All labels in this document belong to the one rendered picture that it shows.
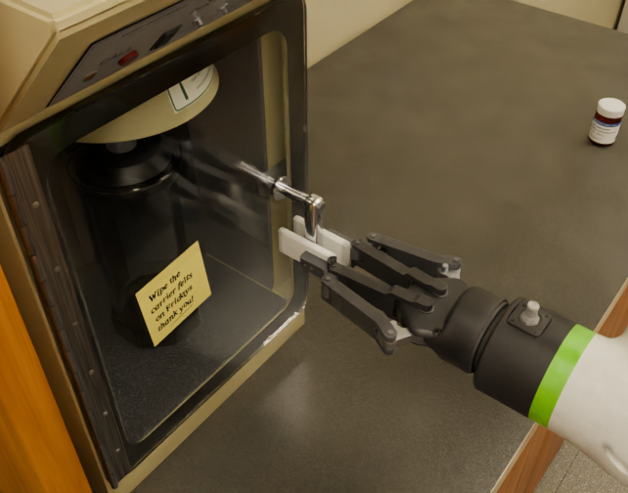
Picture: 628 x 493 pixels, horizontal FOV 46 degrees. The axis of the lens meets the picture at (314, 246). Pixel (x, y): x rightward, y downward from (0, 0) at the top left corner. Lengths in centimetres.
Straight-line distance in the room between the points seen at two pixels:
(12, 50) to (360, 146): 91
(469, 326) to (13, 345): 37
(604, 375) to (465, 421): 28
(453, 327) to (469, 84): 85
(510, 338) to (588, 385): 7
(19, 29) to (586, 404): 48
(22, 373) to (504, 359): 37
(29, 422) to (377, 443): 45
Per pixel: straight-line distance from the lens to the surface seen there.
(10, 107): 44
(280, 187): 73
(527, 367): 63
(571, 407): 63
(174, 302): 68
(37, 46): 38
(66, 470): 56
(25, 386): 48
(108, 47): 43
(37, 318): 61
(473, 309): 66
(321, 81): 142
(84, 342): 63
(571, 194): 121
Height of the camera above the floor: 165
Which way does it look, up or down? 43 degrees down
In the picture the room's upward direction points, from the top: straight up
